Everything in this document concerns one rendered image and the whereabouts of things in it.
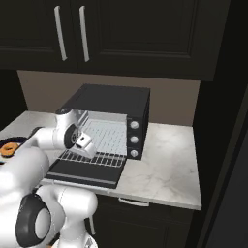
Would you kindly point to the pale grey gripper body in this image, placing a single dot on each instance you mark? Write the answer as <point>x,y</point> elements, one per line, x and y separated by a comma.
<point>86,150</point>

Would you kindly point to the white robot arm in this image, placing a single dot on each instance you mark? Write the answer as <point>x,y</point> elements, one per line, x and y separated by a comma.
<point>22,168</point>

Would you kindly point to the black toaster oven door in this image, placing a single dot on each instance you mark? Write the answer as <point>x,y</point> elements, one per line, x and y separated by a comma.
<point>84,174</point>

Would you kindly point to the silver toaster oven knob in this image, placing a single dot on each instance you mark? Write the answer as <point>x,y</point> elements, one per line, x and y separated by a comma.
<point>134,124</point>
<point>134,152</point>
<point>134,139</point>

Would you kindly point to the black toaster oven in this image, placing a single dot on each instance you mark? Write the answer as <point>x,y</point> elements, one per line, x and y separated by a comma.
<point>109,98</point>

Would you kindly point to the dark round plate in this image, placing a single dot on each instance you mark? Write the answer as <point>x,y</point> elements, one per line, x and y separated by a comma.
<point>19,140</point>

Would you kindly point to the orange bagel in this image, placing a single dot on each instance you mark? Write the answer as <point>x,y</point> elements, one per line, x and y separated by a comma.
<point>13,148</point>

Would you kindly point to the dark base cupboard door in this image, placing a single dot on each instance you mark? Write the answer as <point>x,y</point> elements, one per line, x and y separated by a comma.
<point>129,234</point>

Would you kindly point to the dark drawer front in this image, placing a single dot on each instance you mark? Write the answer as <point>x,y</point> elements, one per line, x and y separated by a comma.
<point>168,214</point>

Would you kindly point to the dark tall cupboard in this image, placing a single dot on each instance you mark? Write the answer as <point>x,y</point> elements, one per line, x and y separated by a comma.
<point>223,129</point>

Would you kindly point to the dark wall cupboard door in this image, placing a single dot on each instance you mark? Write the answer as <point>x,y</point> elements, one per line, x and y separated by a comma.
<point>145,32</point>
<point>29,29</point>

